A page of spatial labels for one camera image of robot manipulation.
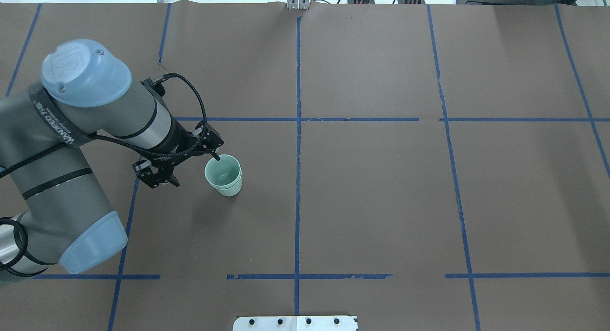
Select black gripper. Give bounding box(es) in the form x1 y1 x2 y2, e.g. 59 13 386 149
132 118 224 189

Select pale green cup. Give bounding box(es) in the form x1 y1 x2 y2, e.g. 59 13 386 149
204 154 242 189
211 177 242 197

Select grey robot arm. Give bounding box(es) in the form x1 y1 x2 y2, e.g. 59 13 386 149
1 39 224 287

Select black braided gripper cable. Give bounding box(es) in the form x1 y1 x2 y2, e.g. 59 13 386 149
0 73 210 179

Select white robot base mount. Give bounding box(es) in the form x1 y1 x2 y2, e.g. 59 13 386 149
233 315 359 331

